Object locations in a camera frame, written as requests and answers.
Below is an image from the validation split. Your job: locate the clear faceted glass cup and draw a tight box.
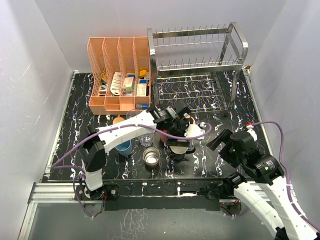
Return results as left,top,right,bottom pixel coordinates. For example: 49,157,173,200
126,109,141,119

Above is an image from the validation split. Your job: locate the brown and cream cup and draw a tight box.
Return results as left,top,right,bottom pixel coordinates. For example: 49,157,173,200
142,147,160,168

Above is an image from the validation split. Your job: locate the peach plastic desk organizer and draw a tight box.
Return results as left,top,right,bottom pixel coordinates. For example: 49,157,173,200
87,36,152,115

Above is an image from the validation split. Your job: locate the steel two-tier dish rack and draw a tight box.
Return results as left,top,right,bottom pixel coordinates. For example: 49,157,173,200
147,21,249,108

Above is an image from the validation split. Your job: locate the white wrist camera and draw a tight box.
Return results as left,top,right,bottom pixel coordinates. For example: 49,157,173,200
184,124,205,138
246,123,258,142

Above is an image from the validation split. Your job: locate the white red-print box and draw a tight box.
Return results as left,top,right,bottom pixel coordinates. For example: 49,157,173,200
136,83,147,97

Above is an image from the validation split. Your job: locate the white barcode card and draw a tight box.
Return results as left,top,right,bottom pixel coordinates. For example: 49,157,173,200
110,72,122,96

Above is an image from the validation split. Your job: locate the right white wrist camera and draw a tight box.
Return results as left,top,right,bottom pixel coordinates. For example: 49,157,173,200
246,123,258,142

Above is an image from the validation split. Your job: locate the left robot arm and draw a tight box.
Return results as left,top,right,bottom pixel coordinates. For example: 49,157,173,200
79,100,191,200

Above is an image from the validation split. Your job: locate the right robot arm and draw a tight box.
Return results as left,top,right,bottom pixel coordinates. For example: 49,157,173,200
206,128,320,240

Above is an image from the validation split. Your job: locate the blue plastic tumbler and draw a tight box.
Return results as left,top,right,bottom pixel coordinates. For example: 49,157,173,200
115,140,132,157

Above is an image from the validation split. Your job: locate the grey blue cylinder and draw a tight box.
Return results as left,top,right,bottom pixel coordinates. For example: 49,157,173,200
135,103,148,110

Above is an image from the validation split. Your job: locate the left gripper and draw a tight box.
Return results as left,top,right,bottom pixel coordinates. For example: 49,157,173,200
165,119,193,146

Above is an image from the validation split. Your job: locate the green and white box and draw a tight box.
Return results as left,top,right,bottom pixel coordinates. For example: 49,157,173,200
122,76,135,93

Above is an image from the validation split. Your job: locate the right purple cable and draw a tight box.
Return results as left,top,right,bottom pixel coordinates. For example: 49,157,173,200
237,121,320,232

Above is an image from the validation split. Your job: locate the black ceramic mug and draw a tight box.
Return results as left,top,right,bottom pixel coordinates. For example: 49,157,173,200
168,146,196,160

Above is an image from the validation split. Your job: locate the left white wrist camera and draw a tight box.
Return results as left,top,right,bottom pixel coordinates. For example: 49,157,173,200
184,124,205,138

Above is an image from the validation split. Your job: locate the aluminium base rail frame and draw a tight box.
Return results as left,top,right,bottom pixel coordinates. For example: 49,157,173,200
18,180,272,240

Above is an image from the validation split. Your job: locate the yellow eraser block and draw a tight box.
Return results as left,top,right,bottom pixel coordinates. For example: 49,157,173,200
138,70,147,79

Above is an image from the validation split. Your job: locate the pink plastic tumbler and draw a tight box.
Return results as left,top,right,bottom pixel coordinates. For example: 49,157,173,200
159,131,168,144

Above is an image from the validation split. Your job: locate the small orange ceramic mug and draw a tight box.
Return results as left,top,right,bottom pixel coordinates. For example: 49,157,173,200
112,115,125,125

